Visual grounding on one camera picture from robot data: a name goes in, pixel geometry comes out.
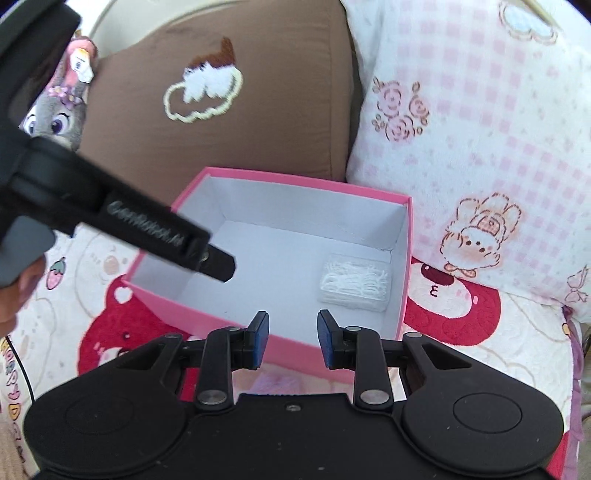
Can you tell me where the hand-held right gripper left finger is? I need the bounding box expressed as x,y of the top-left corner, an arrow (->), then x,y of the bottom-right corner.
115,311 -> 271,412

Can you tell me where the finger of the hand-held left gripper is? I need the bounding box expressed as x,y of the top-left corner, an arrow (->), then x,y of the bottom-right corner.
198,242 -> 238,284

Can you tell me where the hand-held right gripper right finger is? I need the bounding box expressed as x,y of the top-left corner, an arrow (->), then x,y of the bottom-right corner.
316,309 -> 468,412

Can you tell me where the pink cardboard box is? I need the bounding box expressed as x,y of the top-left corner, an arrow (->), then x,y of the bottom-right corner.
121,167 -> 413,386

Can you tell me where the clear floss pick box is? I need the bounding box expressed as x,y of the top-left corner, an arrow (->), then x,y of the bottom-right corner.
318,254 -> 393,311

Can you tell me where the person's left hand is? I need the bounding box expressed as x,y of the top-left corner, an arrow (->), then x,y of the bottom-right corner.
0,256 -> 48,334

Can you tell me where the grey rabbit plush toy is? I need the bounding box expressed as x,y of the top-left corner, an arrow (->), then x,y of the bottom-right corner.
18,30 -> 100,149

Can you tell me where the brown embroidered pillow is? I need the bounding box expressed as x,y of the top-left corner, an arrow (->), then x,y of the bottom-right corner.
76,0 -> 362,186

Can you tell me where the printed bear blanket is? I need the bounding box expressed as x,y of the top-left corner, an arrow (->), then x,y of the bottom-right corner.
0,226 -> 591,480

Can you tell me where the pink checked pillow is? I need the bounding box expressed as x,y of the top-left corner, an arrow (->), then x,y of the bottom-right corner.
345,0 -> 591,320

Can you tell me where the thin black cable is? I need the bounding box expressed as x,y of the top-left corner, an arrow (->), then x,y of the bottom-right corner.
0,337 -> 36,403

